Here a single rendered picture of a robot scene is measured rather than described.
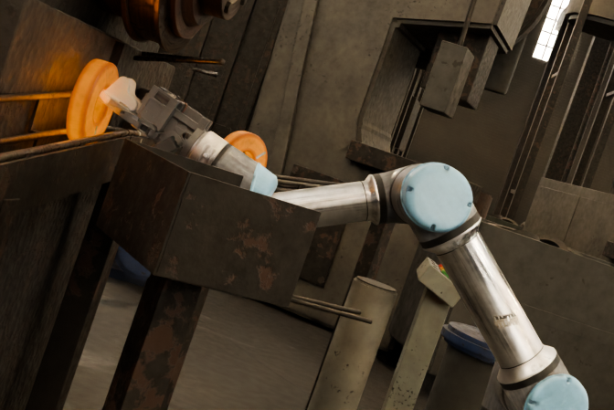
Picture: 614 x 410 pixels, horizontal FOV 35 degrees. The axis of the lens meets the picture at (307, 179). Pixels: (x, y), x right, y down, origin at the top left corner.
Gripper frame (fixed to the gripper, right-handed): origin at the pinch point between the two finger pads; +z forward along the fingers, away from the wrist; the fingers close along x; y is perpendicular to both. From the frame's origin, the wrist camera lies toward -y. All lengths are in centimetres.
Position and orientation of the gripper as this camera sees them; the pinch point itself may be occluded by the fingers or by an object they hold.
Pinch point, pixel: (96, 92)
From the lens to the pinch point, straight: 172.7
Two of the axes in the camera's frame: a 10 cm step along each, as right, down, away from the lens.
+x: -1.0, 0.2, -10.0
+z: -8.2, -5.6, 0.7
